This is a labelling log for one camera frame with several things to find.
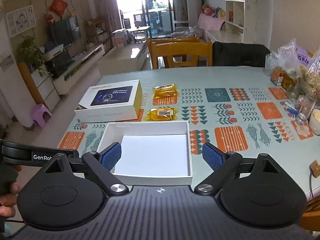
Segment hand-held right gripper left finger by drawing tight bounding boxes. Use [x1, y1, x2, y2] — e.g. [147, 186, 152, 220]
[44, 142, 128, 197]

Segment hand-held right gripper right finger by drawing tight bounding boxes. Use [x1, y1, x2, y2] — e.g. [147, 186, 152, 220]
[194, 142, 280, 196]

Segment white cardboard box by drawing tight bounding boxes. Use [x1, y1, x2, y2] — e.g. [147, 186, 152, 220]
[96, 120, 193, 186]

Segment white tablet product box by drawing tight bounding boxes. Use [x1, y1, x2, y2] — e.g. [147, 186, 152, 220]
[74, 79, 143, 123]

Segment yellow snack packet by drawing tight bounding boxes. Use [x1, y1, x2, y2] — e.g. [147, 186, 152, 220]
[152, 84, 180, 100]
[146, 107, 177, 122]

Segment patterned tablecloth desktop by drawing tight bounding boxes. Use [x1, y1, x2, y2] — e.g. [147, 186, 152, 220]
[57, 66, 320, 202]

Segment person's left hand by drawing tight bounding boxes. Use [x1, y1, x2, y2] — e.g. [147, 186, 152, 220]
[0, 182, 22, 218]

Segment purple plastic stool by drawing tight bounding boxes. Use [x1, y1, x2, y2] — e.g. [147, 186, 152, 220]
[30, 104, 53, 128]

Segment wooden cabinet with white drawers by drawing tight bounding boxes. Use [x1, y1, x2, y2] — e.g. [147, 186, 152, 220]
[17, 61, 61, 111]

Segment white television cabinet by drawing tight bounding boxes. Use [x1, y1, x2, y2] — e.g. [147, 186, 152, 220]
[53, 44, 106, 96]

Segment small bottle with metal cap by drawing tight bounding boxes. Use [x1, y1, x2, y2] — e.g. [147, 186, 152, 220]
[295, 112, 307, 125]

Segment white low bench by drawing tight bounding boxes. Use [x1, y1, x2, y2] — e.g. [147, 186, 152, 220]
[97, 41, 151, 77]

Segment orange carton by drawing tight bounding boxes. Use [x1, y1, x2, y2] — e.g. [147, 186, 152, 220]
[271, 66, 286, 86]

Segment green potted plant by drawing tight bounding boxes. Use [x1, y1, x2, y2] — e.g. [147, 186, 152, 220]
[16, 36, 48, 77]

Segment beige power plug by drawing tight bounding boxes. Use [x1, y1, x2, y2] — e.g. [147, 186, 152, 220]
[309, 161, 320, 178]

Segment black bag on chair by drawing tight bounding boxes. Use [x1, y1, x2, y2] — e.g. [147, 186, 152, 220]
[212, 41, 271, 68]

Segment glass jar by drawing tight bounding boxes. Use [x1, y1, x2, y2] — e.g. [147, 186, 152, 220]
[298, 95, 317, 119]

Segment white printer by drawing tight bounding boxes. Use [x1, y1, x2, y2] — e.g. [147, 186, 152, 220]
[41, 44, 66, 62]

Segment white bowl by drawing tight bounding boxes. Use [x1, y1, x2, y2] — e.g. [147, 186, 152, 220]
[309, 110, 320, 136]

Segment wooden chair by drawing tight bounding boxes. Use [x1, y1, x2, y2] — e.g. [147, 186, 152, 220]
[150, 41, 213, 69]
[146, 36, 200, 55]
[299, 196, 320, 233]

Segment clear plastic snack bag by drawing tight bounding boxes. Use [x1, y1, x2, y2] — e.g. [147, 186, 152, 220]
[265, 51, 300, 87]

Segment clear bag of puffed snacks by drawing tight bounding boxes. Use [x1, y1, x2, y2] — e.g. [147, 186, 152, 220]
[305, 55, 320, 102]

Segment small children's table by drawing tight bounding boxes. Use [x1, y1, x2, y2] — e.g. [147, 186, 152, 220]
[127, 26, 151, 43]

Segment flat screen television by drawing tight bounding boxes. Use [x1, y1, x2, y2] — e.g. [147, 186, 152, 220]
[51, 16, 81, 47]

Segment clear bag with purple label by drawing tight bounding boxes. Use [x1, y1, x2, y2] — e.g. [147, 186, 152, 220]
[277, 39, 316, 80]

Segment white wooden shelf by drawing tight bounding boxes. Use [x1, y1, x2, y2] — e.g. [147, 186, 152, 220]
[224, 0, 258, 43]

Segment pile of stuffed toys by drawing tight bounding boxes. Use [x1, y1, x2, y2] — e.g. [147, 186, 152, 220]
[202, 4, 227, 20]

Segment red hanging knot decoration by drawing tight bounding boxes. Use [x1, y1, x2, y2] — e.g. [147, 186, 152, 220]
[49, 0, 68, 18]

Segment grey plug cable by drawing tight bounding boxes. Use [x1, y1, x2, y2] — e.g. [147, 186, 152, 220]
[308, 172, 316, 201]

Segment framed wall drawing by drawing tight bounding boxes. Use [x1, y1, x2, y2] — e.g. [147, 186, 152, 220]
[5, 4, 37, 39]

